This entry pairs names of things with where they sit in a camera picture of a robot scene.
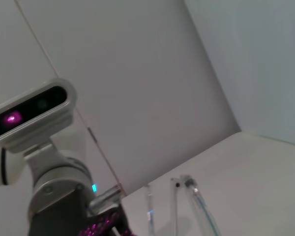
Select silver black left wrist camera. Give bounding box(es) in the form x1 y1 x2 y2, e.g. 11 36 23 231
0 78 77 153

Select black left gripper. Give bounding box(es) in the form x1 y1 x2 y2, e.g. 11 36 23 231
27 187 134 236

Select clear plastic glasses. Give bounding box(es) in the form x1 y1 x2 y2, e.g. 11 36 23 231
145 174 222 236

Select silver cable connector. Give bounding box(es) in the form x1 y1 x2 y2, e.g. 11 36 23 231
88 184 122 212

